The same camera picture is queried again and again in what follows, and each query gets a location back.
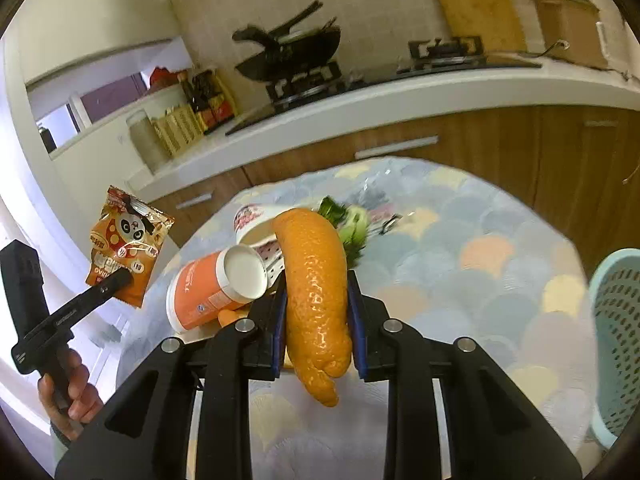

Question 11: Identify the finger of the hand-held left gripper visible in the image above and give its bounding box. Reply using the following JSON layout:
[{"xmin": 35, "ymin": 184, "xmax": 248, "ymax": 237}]
[{"xmin": 48, "ymin": 270, "xmax": 135, "ymax": 323}]

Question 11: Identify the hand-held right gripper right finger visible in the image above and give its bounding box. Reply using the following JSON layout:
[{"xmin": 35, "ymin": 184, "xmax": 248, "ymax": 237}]
[{"xmin": 346, "ymin": 270, "xmax": 583, "ymax": 480}]

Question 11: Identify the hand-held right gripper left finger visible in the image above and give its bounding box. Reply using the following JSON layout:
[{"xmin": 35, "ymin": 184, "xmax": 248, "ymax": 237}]
[{"xmin": 54, "ymin": 287, "xmax": 290, "ymax": 480}]

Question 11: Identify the bumpy orange citrus fruit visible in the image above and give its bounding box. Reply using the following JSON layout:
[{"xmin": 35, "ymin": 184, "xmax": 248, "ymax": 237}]
[{"xmin": 271, "ymin": 208, "xmax": 353, "ymax": 408}]

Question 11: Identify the orange panda snack packet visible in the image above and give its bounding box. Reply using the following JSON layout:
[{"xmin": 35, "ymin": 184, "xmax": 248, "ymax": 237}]
[{"xmin": 89, "ymin": 186, "xmax": 176, "ymax": 308}]

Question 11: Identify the green vegetable leaf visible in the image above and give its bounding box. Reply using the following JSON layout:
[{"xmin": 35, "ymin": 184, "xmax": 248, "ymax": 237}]
[{"xmin": 317, "ymin": 196, "xmax": 373, "ymax": 267}]

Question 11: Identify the clear plastic bag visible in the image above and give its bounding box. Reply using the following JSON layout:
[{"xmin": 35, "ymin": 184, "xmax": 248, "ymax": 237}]
[{"xmin": 345, "ymin": 167, "xmax": 426, "ymax": 241}]

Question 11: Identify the light blue perforated basket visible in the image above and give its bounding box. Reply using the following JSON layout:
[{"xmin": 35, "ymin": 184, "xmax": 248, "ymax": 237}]
[{"xmin": 587, "ymin": 248, "xmax": 640, "ymax": 448}]

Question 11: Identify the person's left hand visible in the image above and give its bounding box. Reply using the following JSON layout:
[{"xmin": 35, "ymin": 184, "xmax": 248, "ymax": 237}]
[{"xmin": 37, "ymin": 347, "xmax": 106, "ymax": 442}]

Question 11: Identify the white dotted wrapper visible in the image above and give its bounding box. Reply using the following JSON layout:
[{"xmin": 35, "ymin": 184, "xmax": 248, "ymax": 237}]
[{"xmin": 255, "ymin": 240, "xmax": 288, "ymax": 291}]

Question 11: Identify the orange cup with white lid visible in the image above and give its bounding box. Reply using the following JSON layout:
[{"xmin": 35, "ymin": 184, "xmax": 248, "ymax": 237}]
[{"xmin": 166, "ymin": 245, "xmax": 268, "ymax": 333}]

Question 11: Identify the printed white paper cup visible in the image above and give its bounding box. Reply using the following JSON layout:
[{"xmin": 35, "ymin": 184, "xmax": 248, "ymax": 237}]
[{"xmin": 233, "ymin": 203, "xmax": 287, "ymax": 261}]

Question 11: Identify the clear storage jar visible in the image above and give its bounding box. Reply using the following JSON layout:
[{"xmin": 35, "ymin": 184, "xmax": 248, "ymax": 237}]
[{"xmin": 126, "ymin": 110, "xmax": 171, "ymax": 173}]

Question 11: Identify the yellow slotted holder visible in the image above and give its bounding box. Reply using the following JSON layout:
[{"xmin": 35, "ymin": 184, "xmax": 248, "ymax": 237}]
[{"xmin": 151, "ymin": 102, "xmax": 206, "ymax": 157}]

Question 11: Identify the dark sauce bottle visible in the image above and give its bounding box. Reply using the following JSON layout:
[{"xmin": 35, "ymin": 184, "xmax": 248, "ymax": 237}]
[{"xmin": 181, "ymin": 71, "xmax": 208, "ymax": 132}]

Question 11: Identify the red label sauce bottle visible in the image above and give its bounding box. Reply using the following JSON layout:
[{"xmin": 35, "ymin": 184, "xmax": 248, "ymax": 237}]
[{"xmin": 200, "ymin": 69, "xmax": 237, "ymax": 128}]

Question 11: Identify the wooden kitchen cabinet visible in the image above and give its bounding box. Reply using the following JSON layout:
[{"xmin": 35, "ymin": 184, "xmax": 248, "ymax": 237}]
[{"xmin": 150, "ymin": 105, "xmax": 640, "ymax": 271}]

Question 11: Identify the black gas stove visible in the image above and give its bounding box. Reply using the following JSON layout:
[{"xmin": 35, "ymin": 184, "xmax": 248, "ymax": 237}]
[{"xmin": 225, "ymin": 35, "xmax": 543, "ymax": 136}]

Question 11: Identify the white kitchen countertop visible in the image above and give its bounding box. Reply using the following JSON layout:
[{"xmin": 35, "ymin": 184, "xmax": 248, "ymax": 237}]
[{"xmin": 127, "ymin": 57, "xmax": 640, "ymax": 196}]

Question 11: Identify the black wok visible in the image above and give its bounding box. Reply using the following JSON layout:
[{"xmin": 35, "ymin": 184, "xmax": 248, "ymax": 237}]
[{"xmin": 232, "ymin": 0, "xmax": 343, "ymax": 82}]

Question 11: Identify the wooden cutting board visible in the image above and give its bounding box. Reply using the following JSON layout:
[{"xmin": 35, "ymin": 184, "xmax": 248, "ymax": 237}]
[{"xmin": 419, "ymin": 0, "xmax": 528, "ymax": 53}]

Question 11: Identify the steel pot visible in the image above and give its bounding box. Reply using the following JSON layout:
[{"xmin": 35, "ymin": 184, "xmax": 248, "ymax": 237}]
[{"xmin": 520, "ymin": 0, "xmax": 608, "ymax": 71}]

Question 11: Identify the short silver cabinet handle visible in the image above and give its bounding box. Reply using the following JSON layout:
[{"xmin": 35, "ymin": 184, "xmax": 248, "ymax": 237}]
[{"xmin": 175, "ymin": 191, "xmax": 213, "ymax": 211}]

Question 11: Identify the long silver cabinet handle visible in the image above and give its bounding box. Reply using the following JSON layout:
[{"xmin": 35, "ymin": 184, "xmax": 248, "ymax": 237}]
[{"xmin": 354, "ymin": 135, "xmax": 440, "ymax": 161}]

